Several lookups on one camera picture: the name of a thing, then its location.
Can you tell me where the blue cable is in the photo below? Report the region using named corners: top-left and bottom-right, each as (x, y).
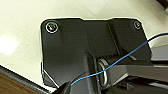
top-left (68, 32), bottom-right (168, 87)

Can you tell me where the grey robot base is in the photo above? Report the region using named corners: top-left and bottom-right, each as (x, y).
top-left (39, 17), bottom-right (148, 94)

